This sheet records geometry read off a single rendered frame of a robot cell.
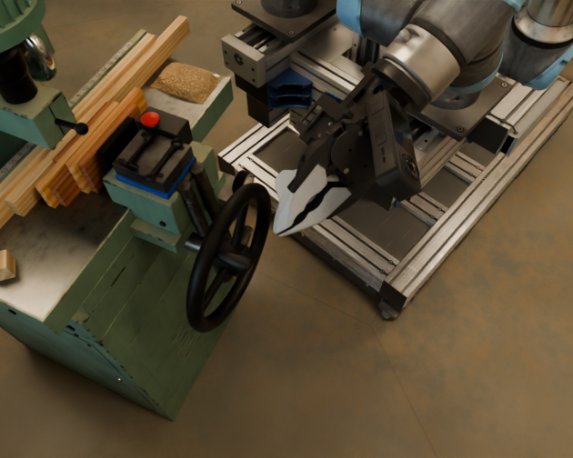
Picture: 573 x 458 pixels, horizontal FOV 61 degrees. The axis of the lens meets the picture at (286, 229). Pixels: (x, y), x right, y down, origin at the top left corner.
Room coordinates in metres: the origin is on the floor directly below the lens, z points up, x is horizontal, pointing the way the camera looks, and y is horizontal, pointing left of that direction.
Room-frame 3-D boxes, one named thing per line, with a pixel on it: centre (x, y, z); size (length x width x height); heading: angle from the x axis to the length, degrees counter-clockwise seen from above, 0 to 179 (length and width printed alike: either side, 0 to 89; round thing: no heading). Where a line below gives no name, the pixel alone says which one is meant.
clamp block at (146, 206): (0.54, 0.22, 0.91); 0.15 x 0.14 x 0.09; 155
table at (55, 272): (0.57, 0.29, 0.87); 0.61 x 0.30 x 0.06; 155
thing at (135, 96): (0.61, 0.31, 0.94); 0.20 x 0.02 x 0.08; 155
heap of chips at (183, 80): (0.81, 0.21, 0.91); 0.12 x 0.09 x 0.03; 65
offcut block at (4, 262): (0.36, 0.45, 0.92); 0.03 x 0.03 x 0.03; 17
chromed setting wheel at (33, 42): (0.75, 0.47, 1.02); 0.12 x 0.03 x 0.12; 65
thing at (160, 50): (0.72, 0.34, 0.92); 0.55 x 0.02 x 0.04; 155
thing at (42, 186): (0.59, 0.36, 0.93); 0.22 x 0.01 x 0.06; 155
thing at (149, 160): (0.54, 0.21, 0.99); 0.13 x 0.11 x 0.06; 155
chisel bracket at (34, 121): (0.59, 0.43, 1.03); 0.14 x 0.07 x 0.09; 65
